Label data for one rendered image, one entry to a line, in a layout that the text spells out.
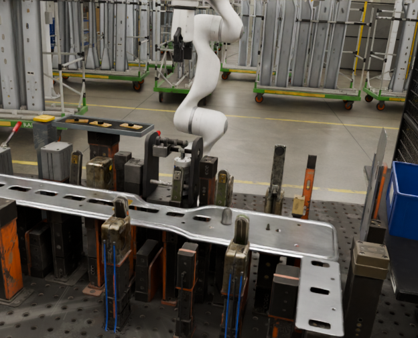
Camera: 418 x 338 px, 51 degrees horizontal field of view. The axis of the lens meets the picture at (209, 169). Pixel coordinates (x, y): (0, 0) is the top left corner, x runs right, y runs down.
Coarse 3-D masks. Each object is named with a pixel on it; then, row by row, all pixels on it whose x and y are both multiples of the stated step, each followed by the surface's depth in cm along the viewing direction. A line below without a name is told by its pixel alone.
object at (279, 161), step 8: (280, 144) 138; (280, 152) 134; (280, 160) 138; (272, 168) 138; (280, 168) 138; (272, 176) 138; (280, 176) 138; (272, 184) 139; (280, 184) 138; (280, 192) 139
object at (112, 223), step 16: (112, 224) 118; (128, 224) 123; (112, 240) 118; (128, 240) 124; (112, 256) 119; (128, 256) 127; (112, 272) 122; (128, 272) 129; (112, 288) 124; (128, 288) 130; (112, 304) 126; (128, 304) 131; (112, 320) 128; (128, 320) 132
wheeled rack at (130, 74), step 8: (88, 0) 819; (136, 56) 908; (56, 72) 835; (64, 72) 836; (72, 72) 848; (80, 72) 843; (88, 72) 843; (96, 72) 842; (104, 72) 841; (112, 72) 843; (120, 72) 863; (128, 72) 861; (136, 72) 861; (144, 72) 885; (136, 80) 834; (136, 88) 850
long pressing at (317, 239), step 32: (0, 192) 143; (32, 192) 144; (64, 192) 146; (96, 192) 147; (160, 224) 129; (192, 224) 130; (256, 224) 132; (288, 224) 133; (320, 224) 134; (288, 256) 117; (320, 256) 117
